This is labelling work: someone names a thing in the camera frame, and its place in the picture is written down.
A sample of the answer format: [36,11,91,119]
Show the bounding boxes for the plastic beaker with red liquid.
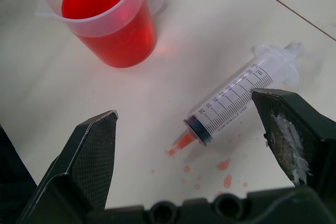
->
[35,0,165,69]

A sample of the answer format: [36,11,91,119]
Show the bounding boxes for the clear plastic syringe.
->
[164,41,307,157]

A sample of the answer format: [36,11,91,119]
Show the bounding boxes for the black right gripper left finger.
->
[16,109,119,224]

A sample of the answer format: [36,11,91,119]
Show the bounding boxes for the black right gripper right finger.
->
[251,88,336,204]

